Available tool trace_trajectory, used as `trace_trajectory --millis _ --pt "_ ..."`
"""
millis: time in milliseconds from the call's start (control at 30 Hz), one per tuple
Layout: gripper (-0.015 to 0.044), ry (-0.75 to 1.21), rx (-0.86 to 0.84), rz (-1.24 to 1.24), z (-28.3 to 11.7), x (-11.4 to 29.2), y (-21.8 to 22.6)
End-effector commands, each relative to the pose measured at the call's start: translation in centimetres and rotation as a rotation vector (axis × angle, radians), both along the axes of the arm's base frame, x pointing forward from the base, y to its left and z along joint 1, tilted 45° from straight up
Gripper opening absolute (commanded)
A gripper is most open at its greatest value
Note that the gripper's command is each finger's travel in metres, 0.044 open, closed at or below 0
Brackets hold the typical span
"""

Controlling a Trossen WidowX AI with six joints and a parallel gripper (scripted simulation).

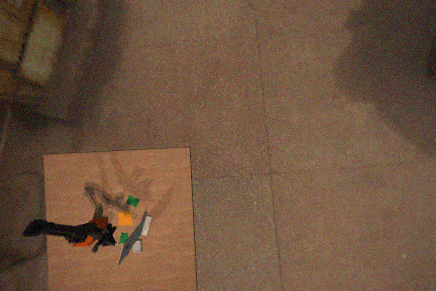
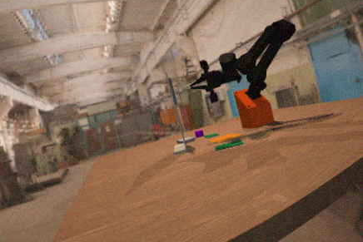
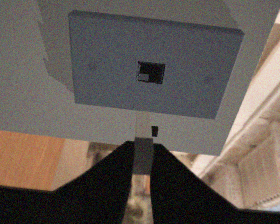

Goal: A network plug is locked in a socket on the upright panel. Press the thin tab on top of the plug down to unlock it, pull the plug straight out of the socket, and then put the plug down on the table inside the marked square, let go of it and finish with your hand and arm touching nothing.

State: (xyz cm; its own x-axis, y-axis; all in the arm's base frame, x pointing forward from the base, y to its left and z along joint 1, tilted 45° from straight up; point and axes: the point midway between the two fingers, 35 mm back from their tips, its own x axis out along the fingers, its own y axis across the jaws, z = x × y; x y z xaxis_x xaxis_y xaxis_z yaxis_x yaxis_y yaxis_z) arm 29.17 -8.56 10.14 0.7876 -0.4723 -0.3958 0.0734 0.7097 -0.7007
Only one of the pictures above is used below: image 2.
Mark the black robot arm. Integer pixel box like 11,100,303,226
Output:
205,19,296,100

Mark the small purple cube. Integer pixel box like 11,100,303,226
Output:
195,130,204,138

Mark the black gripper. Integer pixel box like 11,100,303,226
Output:
190,60,226,103

